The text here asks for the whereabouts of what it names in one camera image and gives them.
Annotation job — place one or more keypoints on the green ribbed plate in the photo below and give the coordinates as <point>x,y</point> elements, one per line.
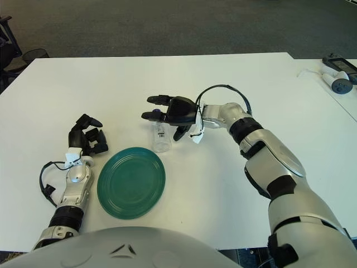
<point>131,184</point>

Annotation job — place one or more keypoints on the white left wrist connector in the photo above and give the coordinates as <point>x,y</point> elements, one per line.
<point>73,156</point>

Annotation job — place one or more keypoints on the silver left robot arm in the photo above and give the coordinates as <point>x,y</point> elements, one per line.
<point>76,174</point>

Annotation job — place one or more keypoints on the clear plastic bottle blue cap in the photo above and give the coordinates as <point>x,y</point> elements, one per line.
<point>160,142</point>

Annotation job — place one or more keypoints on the white handheld controller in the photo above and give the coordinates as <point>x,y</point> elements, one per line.
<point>338,83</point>

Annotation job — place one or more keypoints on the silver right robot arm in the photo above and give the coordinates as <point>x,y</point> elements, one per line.
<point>279,156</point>

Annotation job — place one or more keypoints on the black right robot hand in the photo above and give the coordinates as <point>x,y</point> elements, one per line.
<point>181,111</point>

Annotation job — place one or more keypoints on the white right wrist connector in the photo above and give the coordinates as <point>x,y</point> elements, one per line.
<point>198,131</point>

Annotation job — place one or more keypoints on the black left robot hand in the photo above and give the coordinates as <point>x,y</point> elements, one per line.
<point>76,138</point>

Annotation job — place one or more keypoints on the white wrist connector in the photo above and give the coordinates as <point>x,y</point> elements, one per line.
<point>73,156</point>
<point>198,131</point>

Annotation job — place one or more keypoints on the silver robot torso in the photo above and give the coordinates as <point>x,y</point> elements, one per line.
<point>111,251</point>

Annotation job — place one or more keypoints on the black office chair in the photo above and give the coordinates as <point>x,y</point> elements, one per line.
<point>8,56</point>

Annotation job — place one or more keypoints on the black handheld controller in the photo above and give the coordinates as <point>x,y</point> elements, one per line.
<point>340,64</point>

